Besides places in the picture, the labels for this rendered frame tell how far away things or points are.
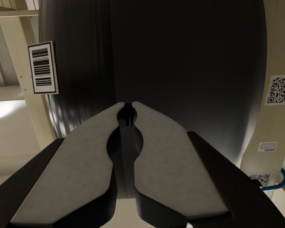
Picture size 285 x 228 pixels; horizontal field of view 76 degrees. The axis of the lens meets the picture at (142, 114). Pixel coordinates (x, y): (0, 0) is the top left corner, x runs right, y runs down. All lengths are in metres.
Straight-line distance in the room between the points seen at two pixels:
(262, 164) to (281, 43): 0.33
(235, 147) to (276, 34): 0.30
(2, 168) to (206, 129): 4.66
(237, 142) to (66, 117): 0.22
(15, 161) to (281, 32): 4.48
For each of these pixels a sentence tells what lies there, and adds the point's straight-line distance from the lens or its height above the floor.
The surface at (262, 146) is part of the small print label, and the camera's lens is 0.60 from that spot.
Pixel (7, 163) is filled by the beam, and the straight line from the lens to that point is 4.65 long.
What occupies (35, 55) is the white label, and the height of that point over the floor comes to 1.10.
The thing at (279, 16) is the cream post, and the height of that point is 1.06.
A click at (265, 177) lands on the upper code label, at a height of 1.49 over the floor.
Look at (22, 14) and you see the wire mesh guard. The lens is 0.93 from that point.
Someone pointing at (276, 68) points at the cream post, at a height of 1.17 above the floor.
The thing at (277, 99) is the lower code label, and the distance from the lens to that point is 0.55.
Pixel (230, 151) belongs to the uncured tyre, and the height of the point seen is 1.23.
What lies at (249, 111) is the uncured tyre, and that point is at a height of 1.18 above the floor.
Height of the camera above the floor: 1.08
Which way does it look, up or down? 24 degrees up
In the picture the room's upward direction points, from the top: 177 degrees clockwise
